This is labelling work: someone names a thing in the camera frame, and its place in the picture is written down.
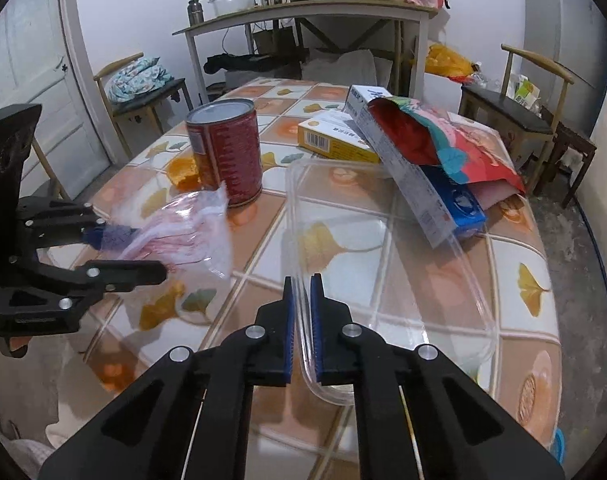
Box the clear pink plastic bag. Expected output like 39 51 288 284
102 185 233 280

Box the orange peel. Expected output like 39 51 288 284
166 155 201 193

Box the red tin can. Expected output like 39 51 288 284
186 99 262 207

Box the clear plastic tray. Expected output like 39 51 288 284
286 158 497 405

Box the white blue long box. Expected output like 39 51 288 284
346 84 455 248

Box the red colourful snack bag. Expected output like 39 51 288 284
367 96 526 210

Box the yellow white medicine box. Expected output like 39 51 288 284
298 110 379 164

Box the blue plastic bag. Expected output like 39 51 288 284
422 166 487 240

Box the blue mesh trash basket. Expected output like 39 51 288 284
550 428 566 465

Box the patterned table cover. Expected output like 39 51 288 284
45 77 565 480

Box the chair with folded blanket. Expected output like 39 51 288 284
93 52 194 159

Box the white door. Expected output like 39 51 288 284
0 0 110 198

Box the dark metal water bottle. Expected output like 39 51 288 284
187 0 204 26

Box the clear glass bowl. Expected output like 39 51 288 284
209 0 256 18

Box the dark wooden stool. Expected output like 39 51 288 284
532 119 599 210

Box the wooden chair black seat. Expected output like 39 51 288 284
459 44 575 194

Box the yellow plastic bag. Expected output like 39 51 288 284
425 44 479 82

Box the long grey side table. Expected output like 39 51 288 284
176 0 438 102

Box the grey refrigerator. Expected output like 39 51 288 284
524 0 607 136

